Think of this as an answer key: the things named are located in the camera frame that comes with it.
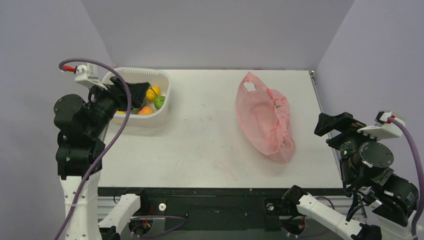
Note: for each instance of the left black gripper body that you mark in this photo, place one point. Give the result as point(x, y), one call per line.
point(105, 105)

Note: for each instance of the fake yellow pear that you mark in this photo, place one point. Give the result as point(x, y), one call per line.
point(150, 95)

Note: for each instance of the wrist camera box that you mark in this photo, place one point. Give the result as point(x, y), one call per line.
point(87, 76)
point(383, 128)

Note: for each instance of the white plastic basin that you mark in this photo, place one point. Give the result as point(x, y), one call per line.
point(135, 77)

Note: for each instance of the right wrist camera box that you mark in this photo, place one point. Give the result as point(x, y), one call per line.
point(383, 128)

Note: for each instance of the pink plastic bag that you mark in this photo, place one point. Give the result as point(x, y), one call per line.
point(263, 115)

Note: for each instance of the fake green lime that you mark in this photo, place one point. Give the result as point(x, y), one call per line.
point(159, 102)

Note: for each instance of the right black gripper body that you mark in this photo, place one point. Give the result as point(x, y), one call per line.
point(340, 133)

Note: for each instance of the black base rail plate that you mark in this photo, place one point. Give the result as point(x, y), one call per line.
point(210, 209)

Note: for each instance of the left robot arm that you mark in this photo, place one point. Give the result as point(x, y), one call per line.
point(81, 124)

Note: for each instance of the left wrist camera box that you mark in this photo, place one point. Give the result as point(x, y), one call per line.
point(87, 76)

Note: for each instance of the fake orange peach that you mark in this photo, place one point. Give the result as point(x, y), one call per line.
point(146, 110)

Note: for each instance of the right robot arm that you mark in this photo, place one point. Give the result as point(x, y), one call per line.
point(384, 205)

